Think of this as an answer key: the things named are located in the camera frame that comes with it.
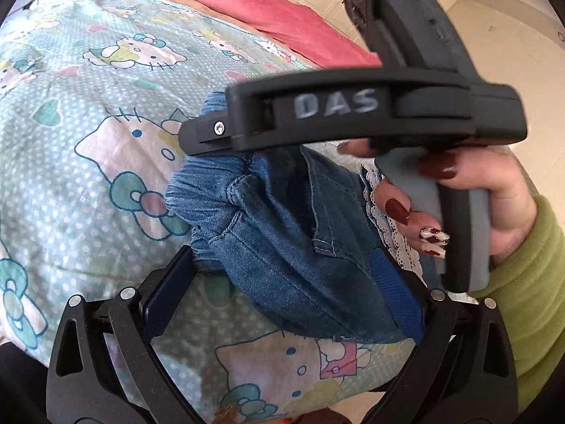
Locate blue denim pants lace hem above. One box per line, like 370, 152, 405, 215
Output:
163, 91, 439, 346

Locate Hello Kitty blue bedsheet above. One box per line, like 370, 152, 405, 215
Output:
1, 0, 413, 421

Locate pink duvet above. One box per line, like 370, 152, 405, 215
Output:
194, 0, 382, 69

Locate green right sleeve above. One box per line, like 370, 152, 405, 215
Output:
472, 195, 565, 412

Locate right hand red nails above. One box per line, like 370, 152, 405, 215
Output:
336, 138, 540, 268

